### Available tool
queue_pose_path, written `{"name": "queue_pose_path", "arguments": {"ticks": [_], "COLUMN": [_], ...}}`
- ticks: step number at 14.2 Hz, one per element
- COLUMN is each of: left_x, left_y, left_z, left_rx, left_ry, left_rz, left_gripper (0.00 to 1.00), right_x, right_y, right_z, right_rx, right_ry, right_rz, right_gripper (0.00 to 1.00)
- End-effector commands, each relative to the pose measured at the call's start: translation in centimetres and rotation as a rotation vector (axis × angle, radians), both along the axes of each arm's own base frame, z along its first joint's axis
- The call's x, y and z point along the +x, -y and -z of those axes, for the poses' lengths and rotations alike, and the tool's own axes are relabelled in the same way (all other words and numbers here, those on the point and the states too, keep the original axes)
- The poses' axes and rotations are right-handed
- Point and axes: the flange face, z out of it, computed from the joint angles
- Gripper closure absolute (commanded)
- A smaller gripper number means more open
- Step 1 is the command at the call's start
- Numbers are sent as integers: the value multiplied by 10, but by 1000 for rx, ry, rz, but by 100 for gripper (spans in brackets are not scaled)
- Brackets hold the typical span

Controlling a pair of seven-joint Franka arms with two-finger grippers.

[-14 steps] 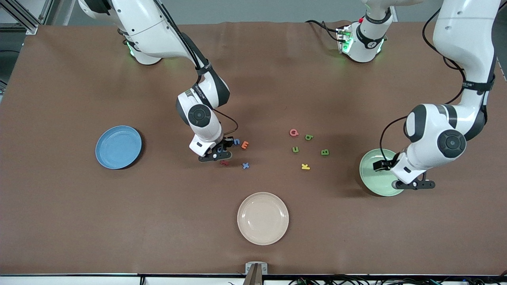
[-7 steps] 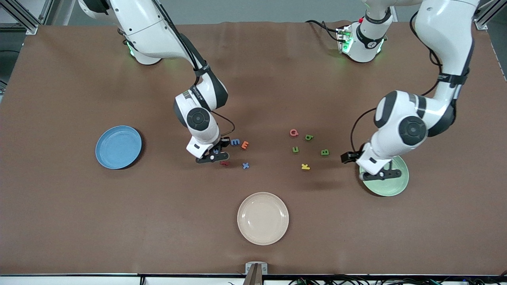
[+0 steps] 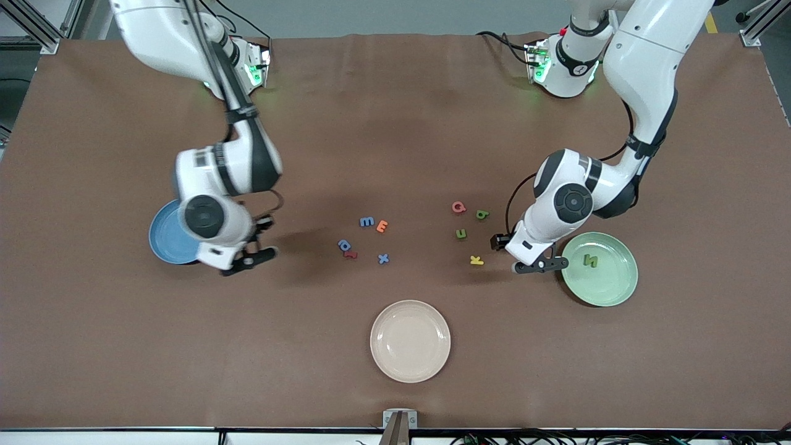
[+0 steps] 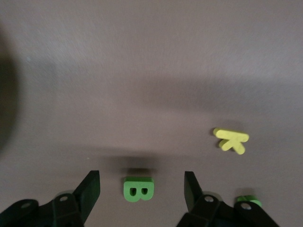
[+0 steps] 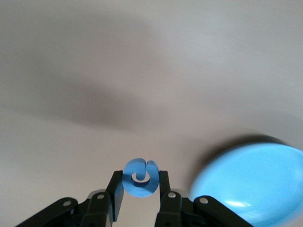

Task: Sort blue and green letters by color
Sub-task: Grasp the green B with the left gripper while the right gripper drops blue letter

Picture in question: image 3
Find brown table cover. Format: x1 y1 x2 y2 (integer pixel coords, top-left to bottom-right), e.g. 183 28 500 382
0 31 791 430

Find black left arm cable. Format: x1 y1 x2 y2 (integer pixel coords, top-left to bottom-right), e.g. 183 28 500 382
505 99 680 235

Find aluminium frame profile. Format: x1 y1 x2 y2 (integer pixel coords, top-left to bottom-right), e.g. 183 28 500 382
0 0 84 55
735 0 780 49

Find grey metal camera bracket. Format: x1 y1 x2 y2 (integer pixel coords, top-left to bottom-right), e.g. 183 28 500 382
382 409 418 445

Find black base power cable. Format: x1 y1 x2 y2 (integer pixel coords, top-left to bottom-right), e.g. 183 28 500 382
476 30 533 66

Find white table frame rail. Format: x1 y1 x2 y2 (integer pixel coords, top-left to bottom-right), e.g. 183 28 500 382
0 428 791 445

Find green plate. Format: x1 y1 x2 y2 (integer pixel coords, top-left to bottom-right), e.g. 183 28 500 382
560 232 639 308

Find blue plate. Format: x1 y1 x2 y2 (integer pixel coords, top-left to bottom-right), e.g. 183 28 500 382
148 198 202 265

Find beige plate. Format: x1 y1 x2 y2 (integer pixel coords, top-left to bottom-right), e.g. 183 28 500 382
370 300 452 384

